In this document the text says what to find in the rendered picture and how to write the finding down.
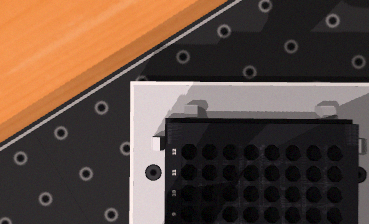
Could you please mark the black well plate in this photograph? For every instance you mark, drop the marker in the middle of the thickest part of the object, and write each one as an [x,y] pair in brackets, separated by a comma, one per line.
[261,171]

